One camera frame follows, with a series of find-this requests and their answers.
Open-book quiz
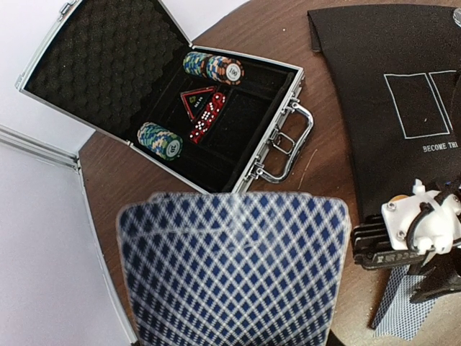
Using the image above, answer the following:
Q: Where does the black white dealer button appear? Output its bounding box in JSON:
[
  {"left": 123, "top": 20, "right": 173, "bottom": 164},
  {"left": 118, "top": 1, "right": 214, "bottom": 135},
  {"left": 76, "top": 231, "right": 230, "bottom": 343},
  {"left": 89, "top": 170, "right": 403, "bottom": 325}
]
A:
[{"left": 452, "top": 7, "right": 461, "bottom": 27}]

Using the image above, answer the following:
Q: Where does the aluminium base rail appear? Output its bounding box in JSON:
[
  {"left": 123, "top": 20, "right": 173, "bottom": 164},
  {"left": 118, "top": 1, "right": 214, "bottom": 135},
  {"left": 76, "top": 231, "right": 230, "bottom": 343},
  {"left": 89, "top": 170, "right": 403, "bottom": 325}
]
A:
[{"left": 77, "top": 168, "right": 138, "bottom": 345}]

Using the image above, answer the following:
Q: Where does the orange big blind button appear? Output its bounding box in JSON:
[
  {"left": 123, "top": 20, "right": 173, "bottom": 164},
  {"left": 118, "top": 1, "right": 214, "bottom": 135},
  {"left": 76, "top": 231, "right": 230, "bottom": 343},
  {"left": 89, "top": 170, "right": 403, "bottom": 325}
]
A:
[{"left": 390, "top": 195, "right": 408, "bottom": 203}]

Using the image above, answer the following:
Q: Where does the blue playing card deck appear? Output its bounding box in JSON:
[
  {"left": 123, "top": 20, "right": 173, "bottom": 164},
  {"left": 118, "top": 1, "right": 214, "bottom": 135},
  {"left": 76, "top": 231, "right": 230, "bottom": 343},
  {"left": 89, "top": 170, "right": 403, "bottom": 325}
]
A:
[{"left": 117, "top": 192, "right": 351, "bottom": 345}]

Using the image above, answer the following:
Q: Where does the black poker playing mat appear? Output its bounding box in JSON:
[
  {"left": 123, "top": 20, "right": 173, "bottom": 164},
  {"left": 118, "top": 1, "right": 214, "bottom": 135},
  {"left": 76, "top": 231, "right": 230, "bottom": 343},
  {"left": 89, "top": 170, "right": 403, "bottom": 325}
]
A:
[{"left": 308, "top": 4, "right": 460, "bottom": 218}]

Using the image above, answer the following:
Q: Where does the left aluminium frame post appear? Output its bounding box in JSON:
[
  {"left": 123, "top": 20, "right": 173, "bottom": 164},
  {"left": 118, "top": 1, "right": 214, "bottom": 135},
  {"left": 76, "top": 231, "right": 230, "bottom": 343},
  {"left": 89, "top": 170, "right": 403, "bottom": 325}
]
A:
[{"left": 1, "top": 125, "right": 81, "bottom": 171}]

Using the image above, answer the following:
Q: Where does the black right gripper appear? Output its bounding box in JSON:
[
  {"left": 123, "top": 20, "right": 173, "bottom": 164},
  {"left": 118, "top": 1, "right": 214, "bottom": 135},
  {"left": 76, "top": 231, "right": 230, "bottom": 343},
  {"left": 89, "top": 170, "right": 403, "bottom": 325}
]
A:
[{"left": 351, "top": 212, "right": 461, "bottom": 303}]

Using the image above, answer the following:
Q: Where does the red dice set in case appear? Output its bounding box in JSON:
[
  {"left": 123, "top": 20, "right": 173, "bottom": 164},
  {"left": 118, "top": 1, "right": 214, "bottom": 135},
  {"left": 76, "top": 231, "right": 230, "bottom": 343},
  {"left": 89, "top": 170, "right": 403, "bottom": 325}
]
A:
[{"left": 180, "top": 86, "right": 227, "bottom": 144}]

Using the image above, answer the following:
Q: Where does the green red poker chip row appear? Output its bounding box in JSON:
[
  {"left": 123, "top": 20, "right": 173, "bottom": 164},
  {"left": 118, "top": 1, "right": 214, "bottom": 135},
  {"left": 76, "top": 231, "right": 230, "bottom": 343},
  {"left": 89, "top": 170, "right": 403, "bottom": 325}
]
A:
[{"left": 182, "top": 52, "right": 245, "bottom": 85}]

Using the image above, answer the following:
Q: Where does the green poker chip row left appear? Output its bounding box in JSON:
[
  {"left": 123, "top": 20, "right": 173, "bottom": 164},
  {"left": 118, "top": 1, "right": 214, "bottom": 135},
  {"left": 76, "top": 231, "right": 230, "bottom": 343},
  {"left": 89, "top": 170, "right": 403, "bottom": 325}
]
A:
[{"left": 137, "top": 123, "right": 183, "bottom": 161}]

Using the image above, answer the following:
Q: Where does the aluminium poker chip case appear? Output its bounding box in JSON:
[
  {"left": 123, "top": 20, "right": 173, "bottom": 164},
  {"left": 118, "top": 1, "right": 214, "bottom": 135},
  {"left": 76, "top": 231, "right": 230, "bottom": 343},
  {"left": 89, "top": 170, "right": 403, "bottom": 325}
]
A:
[{"left": 16, "top": 1, "right": 313, "bottom": 193}]

